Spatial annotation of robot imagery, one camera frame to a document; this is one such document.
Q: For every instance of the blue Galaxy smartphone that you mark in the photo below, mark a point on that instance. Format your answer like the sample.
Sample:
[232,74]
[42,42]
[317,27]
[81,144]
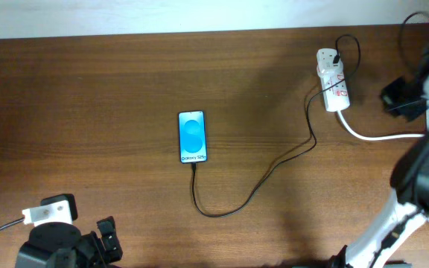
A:
[192,137]

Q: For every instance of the white USB charger adapter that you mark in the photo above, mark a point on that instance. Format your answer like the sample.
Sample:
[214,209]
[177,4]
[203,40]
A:
[327,68]

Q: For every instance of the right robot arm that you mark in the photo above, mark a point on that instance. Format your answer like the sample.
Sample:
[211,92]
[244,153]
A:
[407,208]

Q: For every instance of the white power strip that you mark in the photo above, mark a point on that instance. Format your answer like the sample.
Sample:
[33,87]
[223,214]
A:
[334,90]

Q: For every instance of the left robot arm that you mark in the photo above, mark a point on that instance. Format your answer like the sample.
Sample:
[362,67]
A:
[61,245]

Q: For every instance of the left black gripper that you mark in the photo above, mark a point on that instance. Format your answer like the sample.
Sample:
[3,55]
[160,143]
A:
[101,257]

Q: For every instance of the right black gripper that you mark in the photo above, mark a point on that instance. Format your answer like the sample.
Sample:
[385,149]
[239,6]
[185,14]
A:
[387,95]

